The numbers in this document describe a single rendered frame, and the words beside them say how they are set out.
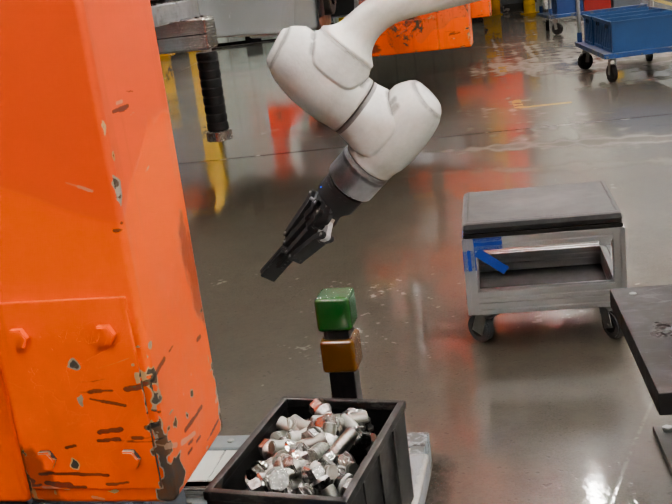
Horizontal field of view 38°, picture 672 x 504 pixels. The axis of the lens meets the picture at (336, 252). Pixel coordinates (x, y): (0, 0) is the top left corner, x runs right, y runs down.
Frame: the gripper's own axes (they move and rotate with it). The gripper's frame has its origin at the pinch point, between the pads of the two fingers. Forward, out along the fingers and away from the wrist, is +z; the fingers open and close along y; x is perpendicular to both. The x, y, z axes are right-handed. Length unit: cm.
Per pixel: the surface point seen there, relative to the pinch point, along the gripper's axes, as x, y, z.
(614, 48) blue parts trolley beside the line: -345, 408, 7
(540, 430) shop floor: -73, -7, 7
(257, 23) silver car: -61, 227, 51
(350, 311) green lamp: 23, -54, -34
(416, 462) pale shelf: 8, -63, -25
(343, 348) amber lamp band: 22, -56, -31
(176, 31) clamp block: 34.3, 15.1, -22.9
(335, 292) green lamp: 25, -52, -34
